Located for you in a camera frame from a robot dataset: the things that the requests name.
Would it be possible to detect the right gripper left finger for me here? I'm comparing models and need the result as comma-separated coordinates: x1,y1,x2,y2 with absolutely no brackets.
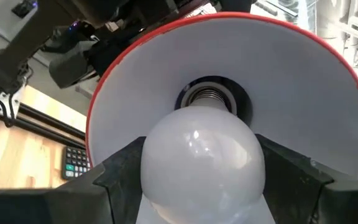
0,136,149,224

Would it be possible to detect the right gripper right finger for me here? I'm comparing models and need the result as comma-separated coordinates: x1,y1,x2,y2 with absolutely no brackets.
255,133,358,224

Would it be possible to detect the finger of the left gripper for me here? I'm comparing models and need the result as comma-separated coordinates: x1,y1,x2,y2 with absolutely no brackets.
48,40,101,90

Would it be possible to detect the white lightbulb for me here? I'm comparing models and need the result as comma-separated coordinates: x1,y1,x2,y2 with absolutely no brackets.
140,88,267,224

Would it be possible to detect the red desk lamp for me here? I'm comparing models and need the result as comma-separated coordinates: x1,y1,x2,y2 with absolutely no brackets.
85,11,358,181

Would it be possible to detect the black calculator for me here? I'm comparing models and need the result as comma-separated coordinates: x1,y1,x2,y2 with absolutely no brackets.
62,146,92,180

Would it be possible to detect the black aluminium table frame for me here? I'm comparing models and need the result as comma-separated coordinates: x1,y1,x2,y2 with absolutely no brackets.
0,90,87,151

